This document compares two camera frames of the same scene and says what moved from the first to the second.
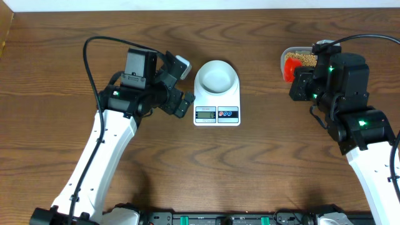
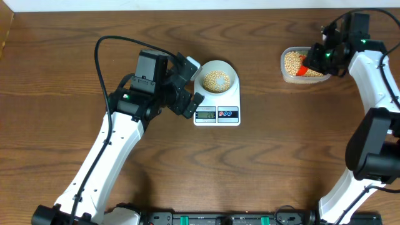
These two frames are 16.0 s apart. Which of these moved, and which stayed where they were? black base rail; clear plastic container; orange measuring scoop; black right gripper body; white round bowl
Moved: black right gripper body; orange measuring scoop
Stayed: white round bowl; clear plastic container; black base rail
